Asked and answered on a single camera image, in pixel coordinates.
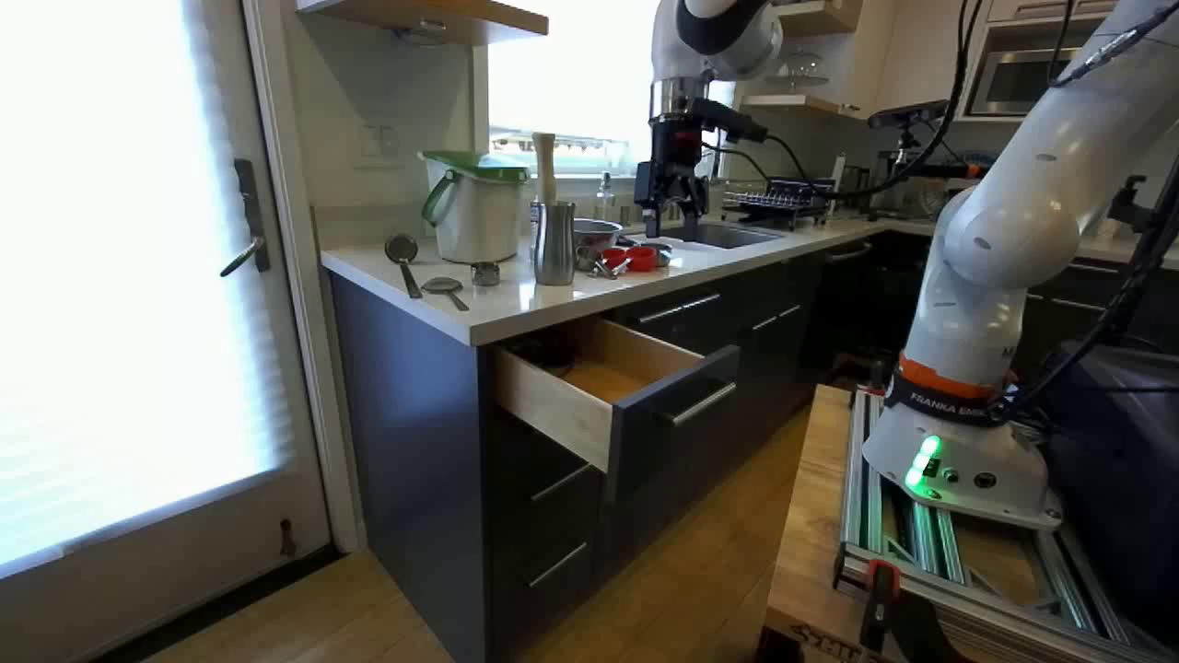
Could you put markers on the door floor bolt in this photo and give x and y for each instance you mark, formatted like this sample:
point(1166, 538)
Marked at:
point(287, 538)

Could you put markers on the wrist mounted camera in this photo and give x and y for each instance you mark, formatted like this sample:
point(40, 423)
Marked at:
point(734, 124)

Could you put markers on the white wooden pestle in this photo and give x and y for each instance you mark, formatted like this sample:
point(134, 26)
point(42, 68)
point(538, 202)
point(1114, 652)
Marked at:
point(546, 167)

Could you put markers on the steel utensil cup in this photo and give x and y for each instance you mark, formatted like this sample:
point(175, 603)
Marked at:
point(554, 245)

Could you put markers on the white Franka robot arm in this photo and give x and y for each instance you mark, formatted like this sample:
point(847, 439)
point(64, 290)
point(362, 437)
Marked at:
point(1020, 221)

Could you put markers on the small red measuring cup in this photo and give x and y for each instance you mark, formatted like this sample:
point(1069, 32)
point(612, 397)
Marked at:
point(606, 262)

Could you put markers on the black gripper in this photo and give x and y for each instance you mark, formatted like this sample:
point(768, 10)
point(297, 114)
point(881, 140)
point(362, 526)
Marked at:
point(674, 154)

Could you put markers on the black stand camera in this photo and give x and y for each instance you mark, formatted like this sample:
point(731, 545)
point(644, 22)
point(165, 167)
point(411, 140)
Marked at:
point(914, 148)

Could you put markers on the dark grey base cabinet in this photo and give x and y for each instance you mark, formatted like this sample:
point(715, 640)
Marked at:
point(417, 490)

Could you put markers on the open wooden drawer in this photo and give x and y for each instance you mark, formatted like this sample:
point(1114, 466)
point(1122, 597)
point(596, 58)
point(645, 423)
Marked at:
point(612, 370)

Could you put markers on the steel mixing bowl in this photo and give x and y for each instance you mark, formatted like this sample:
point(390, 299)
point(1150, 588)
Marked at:
point(600, 235)

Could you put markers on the kitchen sink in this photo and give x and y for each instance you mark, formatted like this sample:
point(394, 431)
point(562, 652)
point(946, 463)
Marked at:
point(737, 235)

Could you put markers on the orange black clamp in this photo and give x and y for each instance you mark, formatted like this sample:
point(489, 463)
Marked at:
point(879, 603)

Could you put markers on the kitchen window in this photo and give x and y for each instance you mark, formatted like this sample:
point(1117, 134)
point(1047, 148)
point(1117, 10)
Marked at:
point(567, 75)

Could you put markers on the dark covered box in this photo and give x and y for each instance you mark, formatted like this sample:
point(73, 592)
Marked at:
point(1117, 479)

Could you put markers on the white wall cabinet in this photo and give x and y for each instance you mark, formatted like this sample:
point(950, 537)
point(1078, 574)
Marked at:
point(836, 59)

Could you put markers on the white bin with green lid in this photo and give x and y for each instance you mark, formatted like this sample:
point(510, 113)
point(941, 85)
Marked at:
point(479, 206)

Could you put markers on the large red measuring cup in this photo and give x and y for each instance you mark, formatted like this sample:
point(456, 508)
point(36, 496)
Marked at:
point(629, 262)

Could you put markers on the wooden robot cart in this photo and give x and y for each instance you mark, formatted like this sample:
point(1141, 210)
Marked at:
point(811, 528)

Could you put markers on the steel microwave oven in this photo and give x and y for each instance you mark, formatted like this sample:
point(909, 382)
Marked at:
point(1014, 79)

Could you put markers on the aluminium extrusion frame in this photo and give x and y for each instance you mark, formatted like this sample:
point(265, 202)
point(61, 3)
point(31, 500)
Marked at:
point(885, 516)

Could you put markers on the wooden wall shelf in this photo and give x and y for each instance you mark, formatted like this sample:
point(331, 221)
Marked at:
point(428, 16)

